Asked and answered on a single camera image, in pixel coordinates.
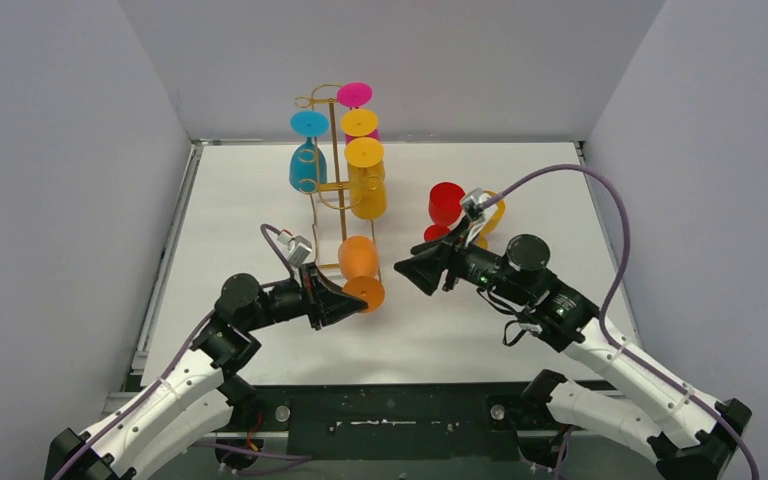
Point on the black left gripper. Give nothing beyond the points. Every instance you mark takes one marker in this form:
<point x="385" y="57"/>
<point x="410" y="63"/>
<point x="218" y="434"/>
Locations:
<point x="316" y="296"/>

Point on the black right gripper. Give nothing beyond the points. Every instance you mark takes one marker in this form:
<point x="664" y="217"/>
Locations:
<point x="427" y="268"/>

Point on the yellow wine glass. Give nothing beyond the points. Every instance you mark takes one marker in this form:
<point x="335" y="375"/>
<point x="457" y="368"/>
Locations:
<point x="359" y="122"/>
<point x="486" y="224"/>
<point x="367" y="189"/>

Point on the orange wine glass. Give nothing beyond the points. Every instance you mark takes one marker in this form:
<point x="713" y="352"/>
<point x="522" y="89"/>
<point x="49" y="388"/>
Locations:
<point x="358" y="262"/>

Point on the red wine glass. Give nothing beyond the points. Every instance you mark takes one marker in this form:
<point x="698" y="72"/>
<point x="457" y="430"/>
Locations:
<point x="444" y="209"/>

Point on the blue wine glass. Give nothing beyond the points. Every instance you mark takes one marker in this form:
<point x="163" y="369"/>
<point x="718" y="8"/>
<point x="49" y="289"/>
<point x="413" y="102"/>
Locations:
<point x="308" y="165"/>

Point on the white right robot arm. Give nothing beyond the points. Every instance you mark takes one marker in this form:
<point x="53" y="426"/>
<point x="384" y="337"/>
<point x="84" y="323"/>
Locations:
<point x="685" y="433"/>

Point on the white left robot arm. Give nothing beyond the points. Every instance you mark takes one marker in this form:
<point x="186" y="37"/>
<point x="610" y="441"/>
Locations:
<point x="199" y="390"/>

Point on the magenta wine glass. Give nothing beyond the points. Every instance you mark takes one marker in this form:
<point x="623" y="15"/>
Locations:
<point x="355" y="95"/>

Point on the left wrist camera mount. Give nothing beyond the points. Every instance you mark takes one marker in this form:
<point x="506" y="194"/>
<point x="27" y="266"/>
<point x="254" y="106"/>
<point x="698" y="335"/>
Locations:
<point x="295" y="249"/>

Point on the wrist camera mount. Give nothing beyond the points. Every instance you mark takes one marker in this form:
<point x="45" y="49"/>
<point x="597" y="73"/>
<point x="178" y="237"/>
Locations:
<point x="475" y="213"/>
<point x="295" y="249"/>

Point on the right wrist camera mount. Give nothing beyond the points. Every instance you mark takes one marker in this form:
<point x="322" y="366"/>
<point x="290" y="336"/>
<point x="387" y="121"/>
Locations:
<point x="475" y="213"/>

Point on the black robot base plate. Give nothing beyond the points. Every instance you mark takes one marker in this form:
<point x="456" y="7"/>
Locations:
<point x="397" y="421"/>

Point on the gold wire glass rack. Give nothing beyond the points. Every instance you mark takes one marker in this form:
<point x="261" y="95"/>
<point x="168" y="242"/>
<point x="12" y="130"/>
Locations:
<point x="334" y="194"/>

